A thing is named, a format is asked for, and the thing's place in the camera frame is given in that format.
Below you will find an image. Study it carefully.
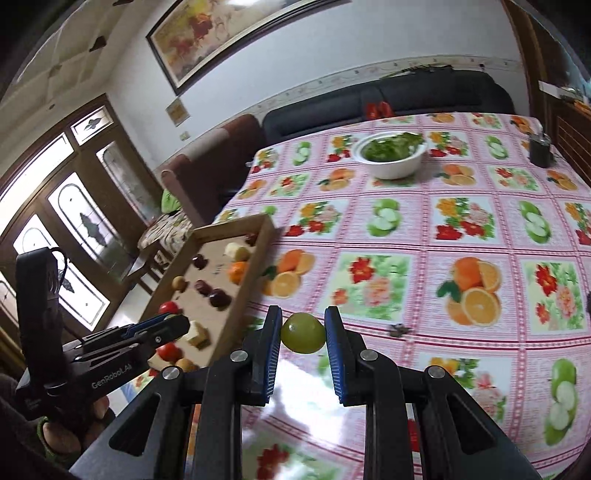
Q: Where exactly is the framed wall painting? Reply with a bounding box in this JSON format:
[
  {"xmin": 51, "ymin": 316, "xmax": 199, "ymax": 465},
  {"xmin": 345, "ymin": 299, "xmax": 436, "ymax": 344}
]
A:
[{"xmin": 146, "ymin": 0, "xmax": 331, "ymax": 94}]

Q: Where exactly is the white bowl of greens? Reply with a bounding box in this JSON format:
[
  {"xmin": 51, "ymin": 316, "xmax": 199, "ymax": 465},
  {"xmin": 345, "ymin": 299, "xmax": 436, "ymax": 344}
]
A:
[{"xmin": 352, "ymin": 131, "xmax": 428, "ymax": 180}]

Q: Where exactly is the tan longan fruit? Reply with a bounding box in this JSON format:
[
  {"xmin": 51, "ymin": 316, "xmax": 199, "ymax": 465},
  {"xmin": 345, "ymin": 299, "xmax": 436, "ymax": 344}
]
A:
[{"xmin": 171, "ymin": 276, "xmax": 188, "ymax": 292}]

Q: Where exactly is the small wall plaque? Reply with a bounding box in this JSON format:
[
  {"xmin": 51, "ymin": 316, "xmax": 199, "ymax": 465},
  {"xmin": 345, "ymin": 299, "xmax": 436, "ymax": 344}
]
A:
[{"xmin": 165, "ymin": 98, "xmax": 190, "ymax": 127}]

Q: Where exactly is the red item on sofa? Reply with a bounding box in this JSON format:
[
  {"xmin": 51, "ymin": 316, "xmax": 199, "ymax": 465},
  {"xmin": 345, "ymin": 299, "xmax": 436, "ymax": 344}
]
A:
[{"xmin": 365, "ymin": 101, "xmax": 394, "ymax": 120}]

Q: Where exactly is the brown cardboard tray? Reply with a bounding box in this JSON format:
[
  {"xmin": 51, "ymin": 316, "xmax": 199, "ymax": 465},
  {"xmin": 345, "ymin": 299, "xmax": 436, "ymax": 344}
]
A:
[{"xmin": 140, "ymin": 214, "xmax": 276, "ymax": 367}]

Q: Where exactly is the maroon armchair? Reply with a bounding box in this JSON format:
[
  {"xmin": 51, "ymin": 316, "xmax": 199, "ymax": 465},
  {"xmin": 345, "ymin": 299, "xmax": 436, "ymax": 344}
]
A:
[{"xmin": 159, "ymin": 114, "xmax": 266, "ymax": 227}]

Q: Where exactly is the red cherry tomato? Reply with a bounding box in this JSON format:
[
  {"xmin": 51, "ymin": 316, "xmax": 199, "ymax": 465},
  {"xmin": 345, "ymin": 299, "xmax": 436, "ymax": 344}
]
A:
[{"xmin": 158, "ymin": 300, "xmax": 181, "ymax": 314}]

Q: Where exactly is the wooden cabinet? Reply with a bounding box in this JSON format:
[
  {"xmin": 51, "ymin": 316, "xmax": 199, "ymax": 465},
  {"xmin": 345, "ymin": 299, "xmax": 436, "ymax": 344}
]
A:
[{"xmin": 503, "ymin": 1, "xmax": 590, "ymax": 182}]

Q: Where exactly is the black cup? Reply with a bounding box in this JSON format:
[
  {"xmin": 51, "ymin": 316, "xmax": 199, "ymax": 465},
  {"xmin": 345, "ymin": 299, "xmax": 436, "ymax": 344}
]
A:
[{"xmin": 529, "ymin": 132, "xmax": 554, "ymax": 168}]

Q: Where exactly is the black leather sofa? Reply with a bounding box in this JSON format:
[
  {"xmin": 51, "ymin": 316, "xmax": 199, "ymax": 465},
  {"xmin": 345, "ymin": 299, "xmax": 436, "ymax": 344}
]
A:
[{"xmin": 262, "ymin": 66, "xmax": 515, "ymax": 144}]

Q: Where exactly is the orange mandarin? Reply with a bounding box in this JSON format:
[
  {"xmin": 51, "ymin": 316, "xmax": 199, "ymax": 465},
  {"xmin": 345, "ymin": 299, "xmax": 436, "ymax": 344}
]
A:
[{"xmin": 228, "ymin": 261, "xmax": 249, "ymax": 285}]

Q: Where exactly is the wooden glass-panel door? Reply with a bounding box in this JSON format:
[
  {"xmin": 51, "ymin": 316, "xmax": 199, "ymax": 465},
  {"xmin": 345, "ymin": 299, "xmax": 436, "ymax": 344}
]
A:
[{"xmin": 1, "ymin": 95, "xmax": 162, "ymax": 337}]

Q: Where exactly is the left hand with glove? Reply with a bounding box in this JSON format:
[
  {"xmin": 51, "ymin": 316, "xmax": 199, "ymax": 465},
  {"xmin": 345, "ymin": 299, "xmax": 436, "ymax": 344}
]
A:
[{"xmin": 37, "ymin": 396, "xmax": 114, "ymax": 469}]

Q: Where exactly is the wooden side table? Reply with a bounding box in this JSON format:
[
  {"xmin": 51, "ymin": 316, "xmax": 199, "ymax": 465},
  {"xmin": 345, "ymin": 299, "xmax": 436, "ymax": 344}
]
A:
[{"xmin": 124, "ymin": 242, "xmax": 171, "ymax": 296}]

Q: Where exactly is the pink fruit-print tablecloth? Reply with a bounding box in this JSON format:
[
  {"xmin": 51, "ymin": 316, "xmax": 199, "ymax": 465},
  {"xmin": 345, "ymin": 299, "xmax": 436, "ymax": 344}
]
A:
[{"xmin": 217, "ymin": 113, "xmax": 590, "ymax": 479}]

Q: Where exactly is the dark red jujube date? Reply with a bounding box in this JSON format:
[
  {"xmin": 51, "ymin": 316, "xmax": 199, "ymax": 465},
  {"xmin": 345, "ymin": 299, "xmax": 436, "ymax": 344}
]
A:
[{"xmin": 193, "ymin": 279, "xmax": 212, "ymax": 297}]

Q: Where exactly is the green grape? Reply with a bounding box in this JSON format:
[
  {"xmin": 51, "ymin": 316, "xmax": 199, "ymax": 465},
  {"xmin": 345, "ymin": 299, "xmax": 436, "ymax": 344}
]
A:
[{"xmin": 280, "ymin": 313, "xmax": 325, "ymax": 354}]

